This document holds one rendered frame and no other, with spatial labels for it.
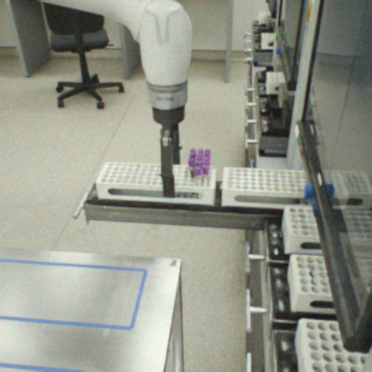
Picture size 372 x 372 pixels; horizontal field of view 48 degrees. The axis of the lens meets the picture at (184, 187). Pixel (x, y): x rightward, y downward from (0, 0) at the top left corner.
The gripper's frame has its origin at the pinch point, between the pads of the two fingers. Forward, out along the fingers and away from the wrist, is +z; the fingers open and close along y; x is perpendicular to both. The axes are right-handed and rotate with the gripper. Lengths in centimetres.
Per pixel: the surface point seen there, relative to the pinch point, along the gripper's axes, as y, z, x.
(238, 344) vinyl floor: -12, 86, 21
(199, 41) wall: -350, 66, -22
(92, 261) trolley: 27.0, 3.7, -13.4
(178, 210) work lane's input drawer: 6.5, 5.3, 2.4
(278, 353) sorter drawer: 44, 4, 24
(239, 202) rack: 4.9, 3.0, 17.2
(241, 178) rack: -0.2, -0.4, 17.4
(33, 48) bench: -309, 62, -184
